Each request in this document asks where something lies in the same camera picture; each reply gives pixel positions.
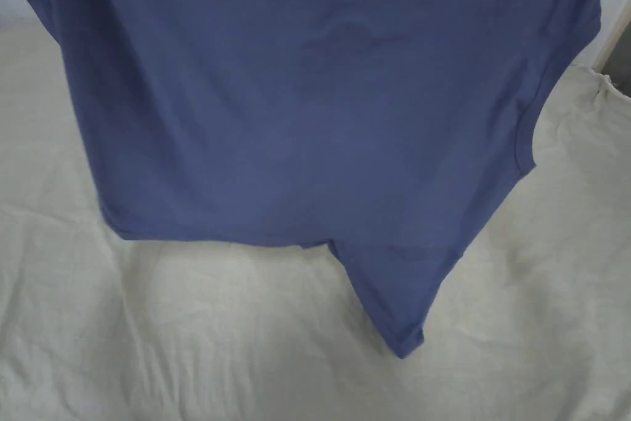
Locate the dark blue shirt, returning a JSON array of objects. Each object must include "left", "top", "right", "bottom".
[{"left": 0, "top": 0, "right": 606, "bottom": 361}]

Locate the bed with beige sheet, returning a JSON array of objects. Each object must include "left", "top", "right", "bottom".
[{"left": 0, "top": 19, "right": 631, "bottom": 421}]

